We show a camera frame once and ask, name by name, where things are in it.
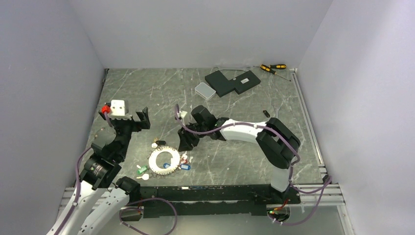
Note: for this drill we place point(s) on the black network switch large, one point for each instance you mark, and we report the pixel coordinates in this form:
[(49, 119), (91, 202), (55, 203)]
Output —
[(221, 84)]

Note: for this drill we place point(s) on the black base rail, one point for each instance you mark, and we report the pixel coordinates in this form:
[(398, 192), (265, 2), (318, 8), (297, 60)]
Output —
[(254, 199)]

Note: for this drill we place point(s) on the silver wrench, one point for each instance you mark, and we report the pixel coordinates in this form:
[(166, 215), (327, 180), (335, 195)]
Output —
[(276, 110)]

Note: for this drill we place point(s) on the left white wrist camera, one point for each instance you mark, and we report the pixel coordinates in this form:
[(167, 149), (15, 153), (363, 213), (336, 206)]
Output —
[(118, 109)]

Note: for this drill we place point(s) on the black network switch small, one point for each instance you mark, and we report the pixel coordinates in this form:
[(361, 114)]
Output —
[(245, 81)]

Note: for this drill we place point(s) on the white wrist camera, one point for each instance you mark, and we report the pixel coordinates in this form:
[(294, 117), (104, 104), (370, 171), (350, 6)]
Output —
[(182, 114), (118, 109)]

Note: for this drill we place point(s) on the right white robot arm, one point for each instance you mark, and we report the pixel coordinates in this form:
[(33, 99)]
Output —
[(279, 144)]

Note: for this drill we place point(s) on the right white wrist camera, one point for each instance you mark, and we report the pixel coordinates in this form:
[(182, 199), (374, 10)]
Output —
[(182, 114)]

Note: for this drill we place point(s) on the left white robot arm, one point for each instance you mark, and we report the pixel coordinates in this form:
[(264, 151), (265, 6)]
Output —
[(93, 203)]

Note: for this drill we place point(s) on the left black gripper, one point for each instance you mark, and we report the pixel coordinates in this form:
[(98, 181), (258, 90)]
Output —
[(138, 125)]

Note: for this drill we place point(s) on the silver disc keyring with keys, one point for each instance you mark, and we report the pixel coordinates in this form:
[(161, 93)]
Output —
[(163, 161)]

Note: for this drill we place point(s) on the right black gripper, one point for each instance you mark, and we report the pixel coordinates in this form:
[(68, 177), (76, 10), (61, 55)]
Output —
[(186, 140)]

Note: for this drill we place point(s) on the white network switch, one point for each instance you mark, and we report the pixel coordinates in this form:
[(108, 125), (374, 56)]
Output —
[(205, 91)]

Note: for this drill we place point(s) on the yellow black screwdriver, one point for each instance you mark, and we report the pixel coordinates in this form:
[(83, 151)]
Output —
[(278, 73), (272, 67)]

